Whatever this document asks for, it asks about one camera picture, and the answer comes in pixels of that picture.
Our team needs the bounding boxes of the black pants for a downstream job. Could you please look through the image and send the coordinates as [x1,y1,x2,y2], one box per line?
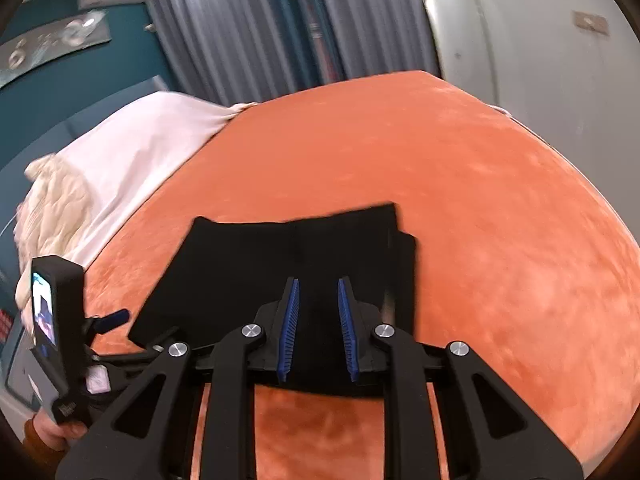
[128,204,418,396]

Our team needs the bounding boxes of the person's left hand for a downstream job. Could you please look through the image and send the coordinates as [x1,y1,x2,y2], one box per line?
[32,410,88,451]

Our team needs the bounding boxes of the cream quilted comforter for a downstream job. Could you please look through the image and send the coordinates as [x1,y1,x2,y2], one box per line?
[14,154,93,310]

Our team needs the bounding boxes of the blue upholstered headboard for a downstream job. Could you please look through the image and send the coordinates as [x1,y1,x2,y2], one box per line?
[1,75,169,209]

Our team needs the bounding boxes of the orange velvet bed cover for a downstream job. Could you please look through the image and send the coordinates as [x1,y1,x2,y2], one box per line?
[87,72,639,477]

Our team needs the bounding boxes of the white bed sheet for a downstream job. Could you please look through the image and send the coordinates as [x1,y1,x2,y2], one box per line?
[58,91,254,268]

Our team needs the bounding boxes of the grey pleated curtain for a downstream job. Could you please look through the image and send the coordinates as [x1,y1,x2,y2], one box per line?
[148,0,440,105]

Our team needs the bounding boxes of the white wardrobe door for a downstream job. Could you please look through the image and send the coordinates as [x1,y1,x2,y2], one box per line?
[422,0,499,105]

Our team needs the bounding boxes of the silver framed wall art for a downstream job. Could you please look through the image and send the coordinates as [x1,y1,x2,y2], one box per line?
[0,10,111,87]

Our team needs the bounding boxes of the wall socket strip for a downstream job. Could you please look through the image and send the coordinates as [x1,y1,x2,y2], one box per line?
[572,11,610,36]

